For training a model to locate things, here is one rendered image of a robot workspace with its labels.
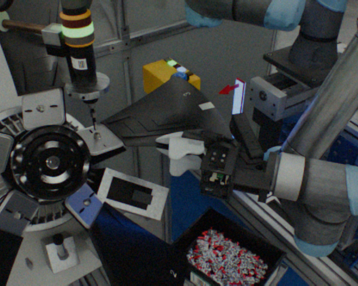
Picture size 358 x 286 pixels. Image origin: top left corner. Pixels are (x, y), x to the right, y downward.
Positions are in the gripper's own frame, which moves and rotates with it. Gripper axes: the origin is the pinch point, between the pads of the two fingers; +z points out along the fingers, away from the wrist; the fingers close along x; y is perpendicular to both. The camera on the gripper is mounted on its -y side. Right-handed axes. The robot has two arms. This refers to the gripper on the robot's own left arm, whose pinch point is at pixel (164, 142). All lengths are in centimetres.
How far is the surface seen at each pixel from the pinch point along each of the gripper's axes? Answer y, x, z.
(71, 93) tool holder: 5.8, -13.4, 12.3
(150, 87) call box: -39.0, 20.4, 19.3
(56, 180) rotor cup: 15.9, -3.9, 12.0
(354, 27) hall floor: -348, 156, -76
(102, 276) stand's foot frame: -16, 113, 42
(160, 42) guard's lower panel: -83, 33, 32
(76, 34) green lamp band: 3.5, -22.6, 10.4
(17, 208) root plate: 19.7, 0.8, 18.4
